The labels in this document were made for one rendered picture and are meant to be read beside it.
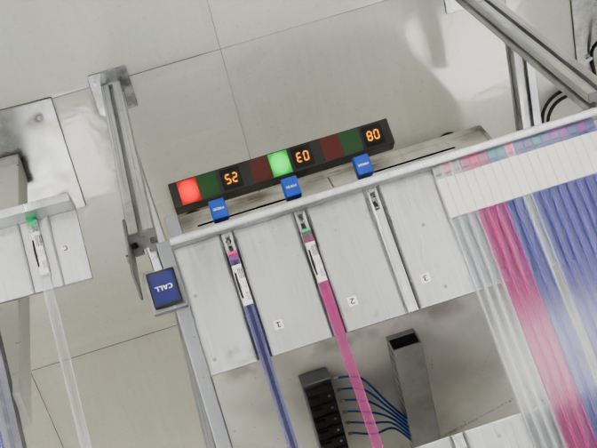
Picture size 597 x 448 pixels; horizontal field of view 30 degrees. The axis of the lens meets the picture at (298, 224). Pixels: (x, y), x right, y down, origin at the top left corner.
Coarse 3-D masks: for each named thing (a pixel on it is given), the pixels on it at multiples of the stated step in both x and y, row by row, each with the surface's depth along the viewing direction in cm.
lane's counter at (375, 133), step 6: (366, 126) 166; (372, 126) 166; (378, 126) 166; (366, 132) 166; (372, 132) 166; (378, 132) 166; (366, 138) 165; (372, 138) 165; (378, 138) 165; (384, 138) 165; (366, 144) 165; (372, 144) 165
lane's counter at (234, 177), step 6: (228, 168) 164; (234, 168) 164; (222, 174) 164; (228, 174) 164; (234, 174) 164; (240, 174) 164; (222, 180) 164; (228, 180) 164; (234, 180) 164; (240, 180) 164; (228, 186) 163; (234, 186) 163; (240, 186) 163
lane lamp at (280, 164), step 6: (282, 150) 165; (270, 156) 165; (276, 156) 165; (282, 156) 165; (270, 162) 164; (276, 162) 164; (282, 162) 164; (288, 162) 164; (276, 168) 164; (282, 168) 164; (288, 168) 164; (276, 174) 164; (282, 174) 164
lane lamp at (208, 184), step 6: (204, 174) 164; (210, 174) 164; (198, 180) 164; (204, 180) 164; (210, 180) 164; (216, 180) 164; (198, 186) 163; (204, 186) 163; (210, 186) 163; (216, 186) 163; (204, 192) 163; (210, 192) 163; (216, 192) 163
